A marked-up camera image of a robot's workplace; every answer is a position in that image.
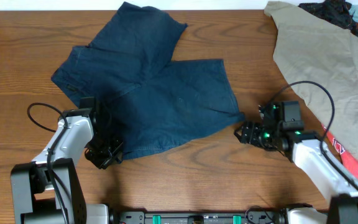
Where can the black patterned garment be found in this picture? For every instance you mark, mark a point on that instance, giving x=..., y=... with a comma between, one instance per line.
x=337, y=12

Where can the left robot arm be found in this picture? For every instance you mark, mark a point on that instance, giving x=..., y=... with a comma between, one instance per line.
x=47, y=189

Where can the khaki beige garment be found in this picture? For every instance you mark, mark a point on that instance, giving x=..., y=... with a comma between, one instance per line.
x=321, y=58

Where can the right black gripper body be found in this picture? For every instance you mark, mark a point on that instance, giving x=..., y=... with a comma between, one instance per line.
x=253, y=134

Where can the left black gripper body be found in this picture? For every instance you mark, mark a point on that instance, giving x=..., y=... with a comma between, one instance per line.
x=105, y=152

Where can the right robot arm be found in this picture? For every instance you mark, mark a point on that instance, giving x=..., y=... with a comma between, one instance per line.
x=282, y=130

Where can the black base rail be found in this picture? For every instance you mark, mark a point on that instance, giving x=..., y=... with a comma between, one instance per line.
x=197, y=217

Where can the red garment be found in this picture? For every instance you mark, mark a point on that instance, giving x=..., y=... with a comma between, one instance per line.
x=350, y=161

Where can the navy blue shorts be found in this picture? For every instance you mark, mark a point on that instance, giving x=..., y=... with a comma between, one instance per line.
x=153, y=102

